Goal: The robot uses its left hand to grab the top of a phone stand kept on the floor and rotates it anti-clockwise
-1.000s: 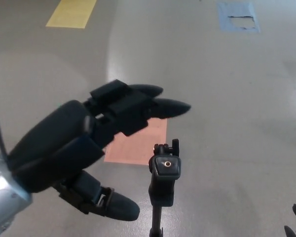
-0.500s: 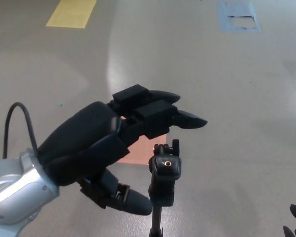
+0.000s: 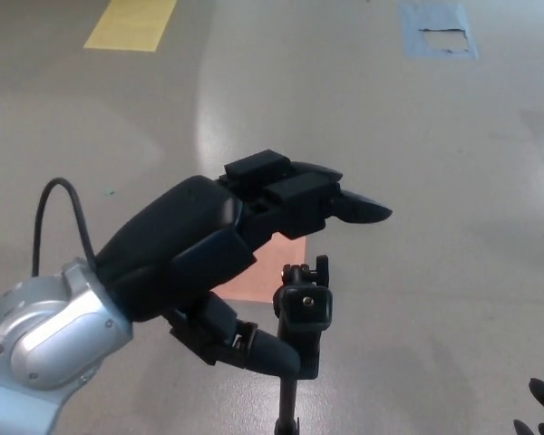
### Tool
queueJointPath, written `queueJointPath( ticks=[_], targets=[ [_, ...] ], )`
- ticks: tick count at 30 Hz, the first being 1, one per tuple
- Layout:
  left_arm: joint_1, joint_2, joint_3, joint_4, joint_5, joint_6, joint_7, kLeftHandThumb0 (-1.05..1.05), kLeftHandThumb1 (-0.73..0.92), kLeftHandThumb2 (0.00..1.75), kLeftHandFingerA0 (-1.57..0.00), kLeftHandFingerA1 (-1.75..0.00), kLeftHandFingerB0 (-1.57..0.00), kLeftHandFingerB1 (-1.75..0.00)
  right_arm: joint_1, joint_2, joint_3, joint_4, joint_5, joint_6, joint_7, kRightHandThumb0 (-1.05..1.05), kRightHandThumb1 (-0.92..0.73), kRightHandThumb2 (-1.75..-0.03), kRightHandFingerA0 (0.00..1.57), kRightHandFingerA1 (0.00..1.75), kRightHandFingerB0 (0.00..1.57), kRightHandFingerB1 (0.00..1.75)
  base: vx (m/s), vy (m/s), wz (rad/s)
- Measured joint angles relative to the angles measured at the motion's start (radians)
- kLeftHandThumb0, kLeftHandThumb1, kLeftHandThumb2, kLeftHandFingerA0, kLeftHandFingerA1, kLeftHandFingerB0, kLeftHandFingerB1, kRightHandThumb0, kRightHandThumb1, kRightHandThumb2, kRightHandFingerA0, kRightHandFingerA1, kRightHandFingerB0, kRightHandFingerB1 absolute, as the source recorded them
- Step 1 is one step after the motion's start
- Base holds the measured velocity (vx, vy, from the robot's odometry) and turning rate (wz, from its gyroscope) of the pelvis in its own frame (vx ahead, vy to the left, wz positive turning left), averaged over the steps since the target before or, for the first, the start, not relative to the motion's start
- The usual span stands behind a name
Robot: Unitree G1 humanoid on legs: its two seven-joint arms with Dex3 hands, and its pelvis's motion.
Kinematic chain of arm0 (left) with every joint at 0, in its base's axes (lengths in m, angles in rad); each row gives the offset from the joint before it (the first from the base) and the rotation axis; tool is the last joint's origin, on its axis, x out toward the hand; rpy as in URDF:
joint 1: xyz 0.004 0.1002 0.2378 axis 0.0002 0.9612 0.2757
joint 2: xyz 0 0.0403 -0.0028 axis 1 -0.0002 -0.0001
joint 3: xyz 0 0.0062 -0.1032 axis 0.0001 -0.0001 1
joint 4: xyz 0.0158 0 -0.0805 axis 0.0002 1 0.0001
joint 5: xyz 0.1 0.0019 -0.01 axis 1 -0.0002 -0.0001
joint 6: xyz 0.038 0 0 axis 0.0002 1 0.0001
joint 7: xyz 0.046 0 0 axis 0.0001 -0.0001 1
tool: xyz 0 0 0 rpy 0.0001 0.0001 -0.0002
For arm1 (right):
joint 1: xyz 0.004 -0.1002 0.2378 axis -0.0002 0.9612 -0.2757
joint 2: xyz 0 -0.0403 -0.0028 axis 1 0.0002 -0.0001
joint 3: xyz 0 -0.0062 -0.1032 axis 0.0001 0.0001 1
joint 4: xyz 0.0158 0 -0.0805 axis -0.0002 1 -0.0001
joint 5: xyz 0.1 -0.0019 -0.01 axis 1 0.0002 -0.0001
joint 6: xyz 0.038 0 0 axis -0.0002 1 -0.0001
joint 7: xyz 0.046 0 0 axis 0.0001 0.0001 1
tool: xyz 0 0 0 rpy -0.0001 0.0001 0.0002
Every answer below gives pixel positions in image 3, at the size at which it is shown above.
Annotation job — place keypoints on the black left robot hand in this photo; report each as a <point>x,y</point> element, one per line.
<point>172,244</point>

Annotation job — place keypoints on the black phone stand tripod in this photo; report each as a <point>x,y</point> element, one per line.
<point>306,312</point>

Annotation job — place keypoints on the yellow floor sheet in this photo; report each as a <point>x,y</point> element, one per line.
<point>129,27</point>

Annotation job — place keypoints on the torn blue floor sheet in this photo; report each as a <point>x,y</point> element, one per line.
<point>412,31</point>

